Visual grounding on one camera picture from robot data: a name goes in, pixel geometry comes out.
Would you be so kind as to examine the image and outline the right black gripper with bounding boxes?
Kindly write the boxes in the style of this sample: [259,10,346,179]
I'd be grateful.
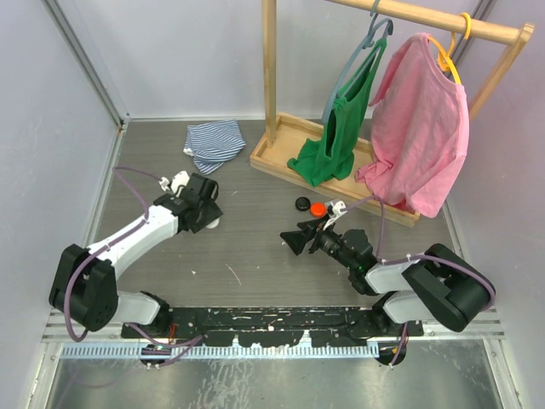
[280,213,356,271]

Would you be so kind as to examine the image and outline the white earbud case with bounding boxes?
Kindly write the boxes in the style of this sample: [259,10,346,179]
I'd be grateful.
[206,218,221,229]

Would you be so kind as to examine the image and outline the orange earbud case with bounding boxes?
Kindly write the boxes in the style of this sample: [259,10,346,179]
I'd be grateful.
[309,202,327,218]

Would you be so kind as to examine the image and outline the black earbud charging case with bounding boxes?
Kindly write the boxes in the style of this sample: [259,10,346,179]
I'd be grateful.
[295,196,312,211]

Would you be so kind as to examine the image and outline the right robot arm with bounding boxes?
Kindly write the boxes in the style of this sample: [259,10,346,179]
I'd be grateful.
[280,220,496,336]

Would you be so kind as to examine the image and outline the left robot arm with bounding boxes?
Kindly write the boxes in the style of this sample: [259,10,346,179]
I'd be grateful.
[49,171,223,342]

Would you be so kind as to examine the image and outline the blue striped folded cloth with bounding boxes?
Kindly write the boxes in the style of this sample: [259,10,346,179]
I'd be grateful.
[183,120,246,175]

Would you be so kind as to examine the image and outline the green tank top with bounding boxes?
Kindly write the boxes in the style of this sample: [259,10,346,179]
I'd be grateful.
[287,39,387,187]

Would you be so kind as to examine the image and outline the wooden clothes rack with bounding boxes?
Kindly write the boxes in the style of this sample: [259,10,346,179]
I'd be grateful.
[250,1,535,203]

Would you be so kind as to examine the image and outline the pink t-shirt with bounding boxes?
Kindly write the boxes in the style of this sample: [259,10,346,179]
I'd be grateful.
[354,33,470,218]

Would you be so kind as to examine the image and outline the blue clothes hanger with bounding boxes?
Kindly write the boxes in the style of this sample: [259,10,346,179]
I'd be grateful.
[322,0,394,129]

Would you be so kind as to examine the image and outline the yellow clothes hanger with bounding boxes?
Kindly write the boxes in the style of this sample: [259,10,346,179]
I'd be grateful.
[427,12,472,84]

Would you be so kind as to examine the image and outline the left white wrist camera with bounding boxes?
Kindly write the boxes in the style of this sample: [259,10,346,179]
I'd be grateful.
[159,170,190,197]

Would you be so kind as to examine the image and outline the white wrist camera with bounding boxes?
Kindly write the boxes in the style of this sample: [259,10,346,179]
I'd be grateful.
[324,200,347,229]
[159,170,190,197]

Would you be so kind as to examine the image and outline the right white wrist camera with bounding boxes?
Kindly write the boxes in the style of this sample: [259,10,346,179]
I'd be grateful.
[324,200,347,229]

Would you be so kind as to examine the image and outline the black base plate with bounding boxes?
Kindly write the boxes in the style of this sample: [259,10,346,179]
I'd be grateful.
[146,307,403,348]

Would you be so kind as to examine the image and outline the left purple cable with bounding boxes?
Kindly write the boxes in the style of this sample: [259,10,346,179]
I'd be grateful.
[66,165,204,368]

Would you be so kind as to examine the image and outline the aluminium rail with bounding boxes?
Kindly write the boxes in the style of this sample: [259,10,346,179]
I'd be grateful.
[42,305,505,342]

